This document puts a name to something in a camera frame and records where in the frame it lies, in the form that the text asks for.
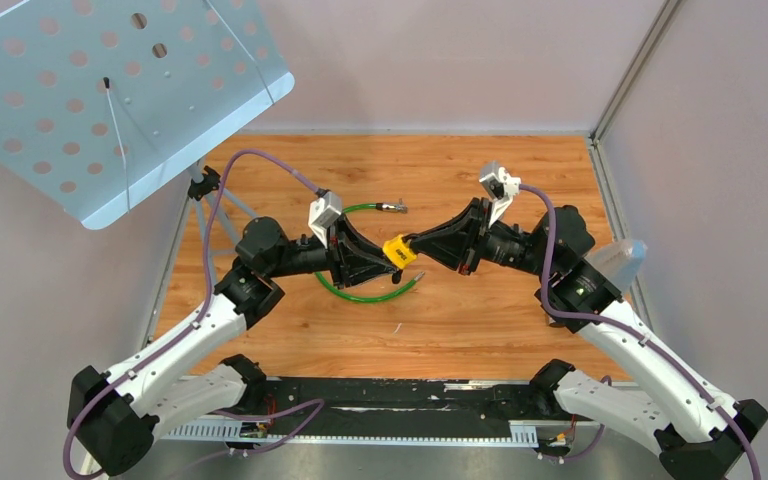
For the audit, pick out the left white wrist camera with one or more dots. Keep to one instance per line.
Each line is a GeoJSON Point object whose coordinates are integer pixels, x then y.
{"type": "Point", "coordinates": [323, 212]}

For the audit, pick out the grey tripod stand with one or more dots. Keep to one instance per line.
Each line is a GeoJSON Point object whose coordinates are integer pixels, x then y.
{"type": "Point", "coordinates": [215, 209]}

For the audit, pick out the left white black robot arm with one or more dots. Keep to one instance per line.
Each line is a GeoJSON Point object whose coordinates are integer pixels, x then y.
{"type": "Point", "coordinates": [117, 415]}

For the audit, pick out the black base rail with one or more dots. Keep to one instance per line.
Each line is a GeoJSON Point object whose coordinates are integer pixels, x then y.
{"type": "Point", "coordinates": [403, 412]}

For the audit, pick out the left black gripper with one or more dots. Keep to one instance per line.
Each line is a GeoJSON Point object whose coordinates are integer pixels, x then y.
{"type": "Point", "coordinates": [353, 258]}

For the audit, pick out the clear blue plastic bag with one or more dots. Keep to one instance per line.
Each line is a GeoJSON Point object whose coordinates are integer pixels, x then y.
{"type": "Point", "coordinates": [619, 262]}

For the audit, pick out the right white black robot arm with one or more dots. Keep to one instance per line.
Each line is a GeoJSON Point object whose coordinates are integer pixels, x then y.
{"type": "Point", "coordinates": [695, 429]}

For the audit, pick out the perforated light blue metal plate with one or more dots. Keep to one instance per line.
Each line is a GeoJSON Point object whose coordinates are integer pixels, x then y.
{"type": "Point", "coordinates": [102, 103]}

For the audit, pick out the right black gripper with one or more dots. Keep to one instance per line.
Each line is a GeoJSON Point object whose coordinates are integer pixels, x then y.
{"type": "Point", "coordinates": [447, 243]}

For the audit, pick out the green cable lock loop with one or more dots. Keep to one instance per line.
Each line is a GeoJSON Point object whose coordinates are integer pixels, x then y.
{"type": "Point", "coordinates": [398, 207]}

